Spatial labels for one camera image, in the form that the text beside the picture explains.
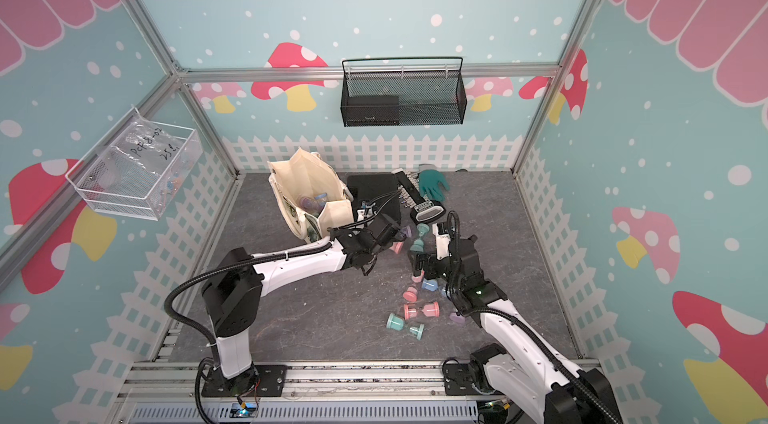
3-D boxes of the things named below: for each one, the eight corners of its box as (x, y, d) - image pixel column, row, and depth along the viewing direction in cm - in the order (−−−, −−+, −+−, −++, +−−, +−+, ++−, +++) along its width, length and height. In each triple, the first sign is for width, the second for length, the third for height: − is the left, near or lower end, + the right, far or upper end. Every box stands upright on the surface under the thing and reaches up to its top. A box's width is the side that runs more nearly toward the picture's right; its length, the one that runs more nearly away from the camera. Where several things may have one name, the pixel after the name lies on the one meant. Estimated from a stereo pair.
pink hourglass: (404, 319, 85) (404, 316, 83) (403, 308, 87) (403, 304, 85) (439, 317, 86) (440, 313, 83) (437, 305, 88) (438, 302, 85)
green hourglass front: (384, 326, 84) (384, 322, 82) (389, 314, 86) (388, 310, 84) (420, 341, 82) (421, 337, 79) (424, 328, 84) (425, 325, 81)
